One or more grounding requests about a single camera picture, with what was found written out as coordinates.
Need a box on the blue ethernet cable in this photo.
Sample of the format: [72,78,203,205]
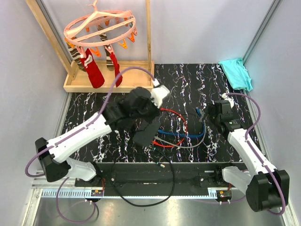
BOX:
[157,107,207,139]

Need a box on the black network switch box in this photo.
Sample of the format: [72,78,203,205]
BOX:
[133,121,161,146]

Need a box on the grey ethernet cable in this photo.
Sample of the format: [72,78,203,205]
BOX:
[155,117,207,149]

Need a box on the red ethernet cable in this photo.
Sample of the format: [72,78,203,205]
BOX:
[152,107,188,148]

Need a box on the black ethernet cable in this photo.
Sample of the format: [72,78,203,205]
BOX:
[110,147,175,207]

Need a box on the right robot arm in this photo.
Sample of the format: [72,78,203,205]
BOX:
[202,99,290,212]

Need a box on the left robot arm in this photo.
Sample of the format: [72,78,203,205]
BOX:
[35,85,169,186]

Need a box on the black marbled mat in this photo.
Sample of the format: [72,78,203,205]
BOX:
[44,63,274,170]

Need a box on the teal folded cloth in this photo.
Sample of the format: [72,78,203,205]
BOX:
[218,57,253,92]

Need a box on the red sock right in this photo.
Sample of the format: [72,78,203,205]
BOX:
[110,52,123,87]

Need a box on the red sock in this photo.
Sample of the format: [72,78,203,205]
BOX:
[80,48,105,89]
[110,52,123,87]

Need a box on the red sock left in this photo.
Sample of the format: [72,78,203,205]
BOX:
[80,48,105,89]

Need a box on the striped brown sock right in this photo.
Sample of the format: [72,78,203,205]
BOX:
[99,33,114,71]

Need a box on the striped brown sock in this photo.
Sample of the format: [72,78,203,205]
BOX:
[66,42,86,72]
[99,33,114,71]

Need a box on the striped brown sock left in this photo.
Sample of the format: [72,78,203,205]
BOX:
[66,42,86,72]

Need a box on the pink round clip hanger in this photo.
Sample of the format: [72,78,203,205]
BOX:
[63,0,137,55]

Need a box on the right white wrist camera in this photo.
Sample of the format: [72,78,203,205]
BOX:
[222,93,234,109]

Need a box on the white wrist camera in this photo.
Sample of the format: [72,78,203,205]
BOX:
[222,93,234,109]
[150,79,170,108]

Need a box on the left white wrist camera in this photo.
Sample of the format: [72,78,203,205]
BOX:
[150,79,170,108]

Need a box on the wooden rack frame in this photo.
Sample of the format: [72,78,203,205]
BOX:
[27,0,154,93]

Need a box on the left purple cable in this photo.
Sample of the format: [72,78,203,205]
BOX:
[25,67,157,223]

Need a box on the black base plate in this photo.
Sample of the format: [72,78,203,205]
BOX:
[74,162,243,196]

